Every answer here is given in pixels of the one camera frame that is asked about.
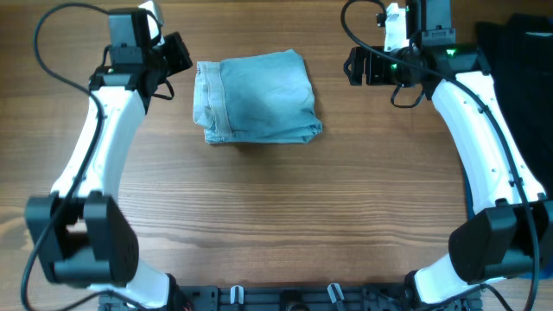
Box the light blue denim shorts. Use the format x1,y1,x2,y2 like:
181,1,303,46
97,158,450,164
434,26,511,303
193,49,322,144

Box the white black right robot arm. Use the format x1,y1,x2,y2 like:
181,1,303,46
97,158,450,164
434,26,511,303
344,1,552,310

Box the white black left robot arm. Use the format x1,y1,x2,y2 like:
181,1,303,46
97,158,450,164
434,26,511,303
24,1,193,310

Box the dark navy shirt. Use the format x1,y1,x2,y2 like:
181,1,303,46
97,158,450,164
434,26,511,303
476,14,552,197

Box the blue cloth under pile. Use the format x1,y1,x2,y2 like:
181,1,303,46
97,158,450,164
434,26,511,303
462,168,552,280

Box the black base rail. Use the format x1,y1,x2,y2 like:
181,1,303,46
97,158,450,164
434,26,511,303
98,282,482,311

